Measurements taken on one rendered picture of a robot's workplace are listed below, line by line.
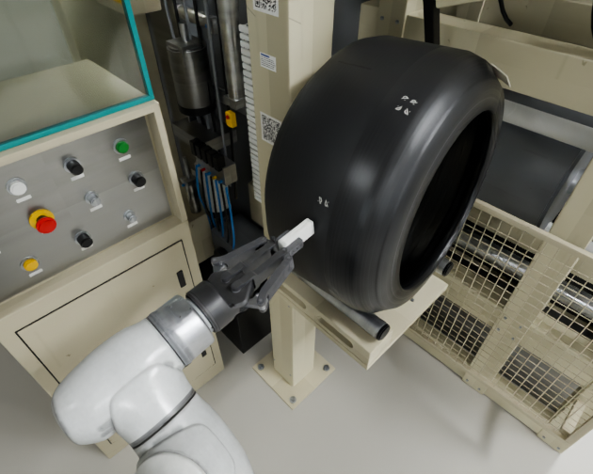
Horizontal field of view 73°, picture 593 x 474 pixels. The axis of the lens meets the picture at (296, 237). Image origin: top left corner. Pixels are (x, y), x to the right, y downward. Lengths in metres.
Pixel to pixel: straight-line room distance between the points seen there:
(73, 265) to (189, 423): 0.74
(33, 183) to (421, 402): 1.61
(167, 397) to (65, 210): 0.67
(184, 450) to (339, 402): 1.36
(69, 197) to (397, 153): 0.79
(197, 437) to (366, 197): 0.41
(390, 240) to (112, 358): 0.43
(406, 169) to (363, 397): 1.38
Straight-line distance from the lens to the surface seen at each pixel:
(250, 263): 0.64
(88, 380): 0.58
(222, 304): 0.59
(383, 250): 0.67
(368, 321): 0.96
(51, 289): 1.20
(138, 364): 0.57
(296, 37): 0.87
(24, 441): 2.10
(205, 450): 0.57
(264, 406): 1.85
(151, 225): 1.25
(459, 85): 0.73
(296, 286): 1.07
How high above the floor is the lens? 1.69
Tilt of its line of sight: 44 degrees down
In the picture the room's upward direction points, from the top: straight up
